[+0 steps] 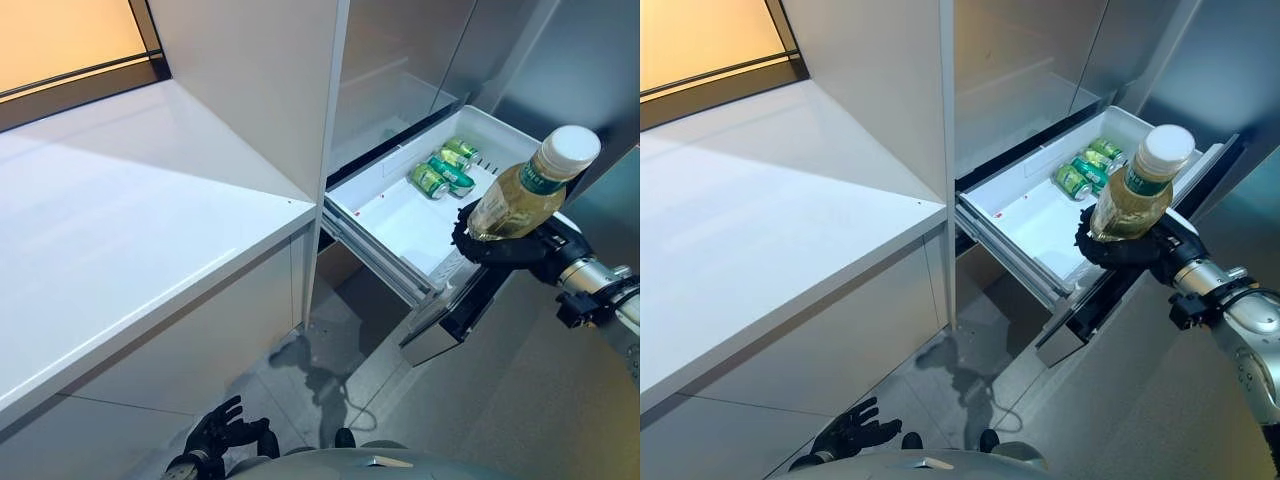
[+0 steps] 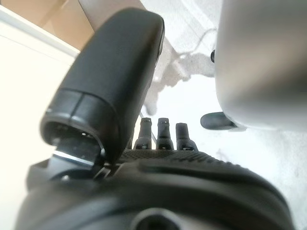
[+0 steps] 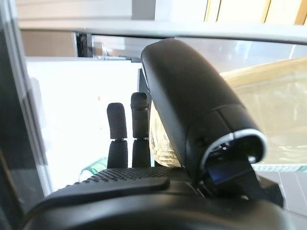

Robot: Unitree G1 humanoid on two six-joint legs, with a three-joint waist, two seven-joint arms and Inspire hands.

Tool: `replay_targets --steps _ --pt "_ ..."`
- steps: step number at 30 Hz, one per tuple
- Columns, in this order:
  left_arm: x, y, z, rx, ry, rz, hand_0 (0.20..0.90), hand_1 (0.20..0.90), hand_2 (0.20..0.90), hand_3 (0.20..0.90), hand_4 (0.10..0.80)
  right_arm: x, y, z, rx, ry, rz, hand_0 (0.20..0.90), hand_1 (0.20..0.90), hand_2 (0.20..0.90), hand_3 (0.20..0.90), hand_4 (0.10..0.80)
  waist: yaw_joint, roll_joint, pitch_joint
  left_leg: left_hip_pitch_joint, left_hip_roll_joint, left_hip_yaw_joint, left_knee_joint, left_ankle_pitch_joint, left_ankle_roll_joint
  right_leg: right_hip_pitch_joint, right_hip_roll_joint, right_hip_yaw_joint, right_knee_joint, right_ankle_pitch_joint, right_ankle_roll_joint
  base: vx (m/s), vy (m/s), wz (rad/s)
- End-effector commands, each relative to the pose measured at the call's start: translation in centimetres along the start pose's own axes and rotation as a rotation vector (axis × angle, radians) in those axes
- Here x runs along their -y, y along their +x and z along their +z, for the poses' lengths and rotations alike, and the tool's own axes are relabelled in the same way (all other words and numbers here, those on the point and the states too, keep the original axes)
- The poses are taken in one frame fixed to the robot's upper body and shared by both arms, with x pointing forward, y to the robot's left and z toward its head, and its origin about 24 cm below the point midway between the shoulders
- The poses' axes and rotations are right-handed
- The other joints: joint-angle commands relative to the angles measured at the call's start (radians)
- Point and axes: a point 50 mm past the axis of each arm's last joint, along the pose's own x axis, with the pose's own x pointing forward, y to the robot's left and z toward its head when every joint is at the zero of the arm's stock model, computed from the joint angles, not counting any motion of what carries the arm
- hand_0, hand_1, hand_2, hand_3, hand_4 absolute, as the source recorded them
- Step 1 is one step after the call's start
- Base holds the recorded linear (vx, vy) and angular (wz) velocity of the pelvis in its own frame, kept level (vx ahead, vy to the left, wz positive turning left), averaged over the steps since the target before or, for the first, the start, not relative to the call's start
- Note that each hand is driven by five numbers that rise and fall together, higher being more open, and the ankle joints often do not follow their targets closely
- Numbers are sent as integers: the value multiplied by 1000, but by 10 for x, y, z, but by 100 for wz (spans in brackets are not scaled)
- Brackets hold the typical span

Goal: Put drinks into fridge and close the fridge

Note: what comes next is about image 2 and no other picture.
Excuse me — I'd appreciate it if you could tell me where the white counter cabinet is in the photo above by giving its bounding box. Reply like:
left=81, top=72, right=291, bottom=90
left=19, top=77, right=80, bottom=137
left=0, top=0, right=144, bottom=57

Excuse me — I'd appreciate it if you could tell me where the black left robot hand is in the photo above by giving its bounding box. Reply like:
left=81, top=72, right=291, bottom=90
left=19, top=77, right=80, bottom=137
left=14, top=8, right=295, bottom=230

